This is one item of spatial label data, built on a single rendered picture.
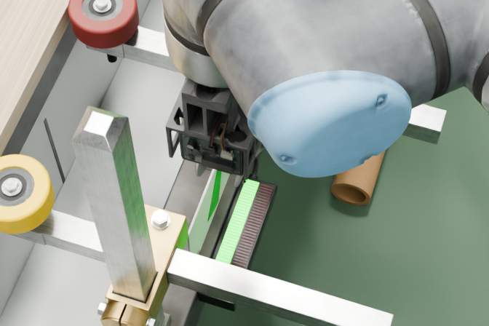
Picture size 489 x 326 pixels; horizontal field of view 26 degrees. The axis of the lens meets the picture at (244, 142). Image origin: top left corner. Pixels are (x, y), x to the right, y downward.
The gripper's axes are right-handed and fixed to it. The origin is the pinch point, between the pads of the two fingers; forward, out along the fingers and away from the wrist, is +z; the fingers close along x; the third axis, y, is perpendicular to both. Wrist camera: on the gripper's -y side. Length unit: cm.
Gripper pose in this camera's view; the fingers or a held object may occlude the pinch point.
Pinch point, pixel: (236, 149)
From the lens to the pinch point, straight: 100.7
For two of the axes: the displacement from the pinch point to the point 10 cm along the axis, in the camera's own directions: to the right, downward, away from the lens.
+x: 9.5, 2.7, -1.6
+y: -3.2, 8.2, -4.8
